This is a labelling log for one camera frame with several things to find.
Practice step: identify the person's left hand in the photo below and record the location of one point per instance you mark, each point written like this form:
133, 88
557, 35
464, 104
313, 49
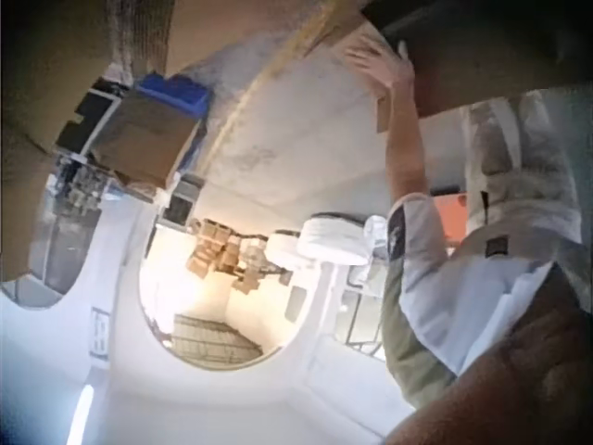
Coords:
387, 69

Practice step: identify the person's left fingers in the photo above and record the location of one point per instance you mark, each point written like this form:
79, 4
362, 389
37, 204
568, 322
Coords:
366, 56

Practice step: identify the large pale cardboard box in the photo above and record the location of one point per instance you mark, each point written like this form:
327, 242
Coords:
301, 116

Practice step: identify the orange plastic bin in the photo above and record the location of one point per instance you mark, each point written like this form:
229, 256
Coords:
448, 215

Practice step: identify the white roll of material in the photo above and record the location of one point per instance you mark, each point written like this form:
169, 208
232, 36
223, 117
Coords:
331, 241

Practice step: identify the blue plastic crate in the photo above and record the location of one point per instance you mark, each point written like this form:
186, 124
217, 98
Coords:
178, 95

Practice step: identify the small white roll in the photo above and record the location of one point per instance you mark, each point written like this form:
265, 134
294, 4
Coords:
285, 248

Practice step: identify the grey box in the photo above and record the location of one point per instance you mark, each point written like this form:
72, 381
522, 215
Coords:
184, 201

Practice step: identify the brown cardboard box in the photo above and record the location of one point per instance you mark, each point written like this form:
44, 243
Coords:
139, 139

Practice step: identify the heap of small cardboard boxes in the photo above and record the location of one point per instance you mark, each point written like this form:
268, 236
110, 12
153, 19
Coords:
218, 252

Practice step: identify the white shelf with black items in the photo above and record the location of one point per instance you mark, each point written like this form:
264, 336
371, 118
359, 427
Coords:
85, 120

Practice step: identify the large brown cardboard sheet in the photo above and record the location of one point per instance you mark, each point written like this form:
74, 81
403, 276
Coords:
60, 55

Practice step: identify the white panel with round openings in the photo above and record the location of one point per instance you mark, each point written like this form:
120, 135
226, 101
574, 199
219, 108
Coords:
120, 324

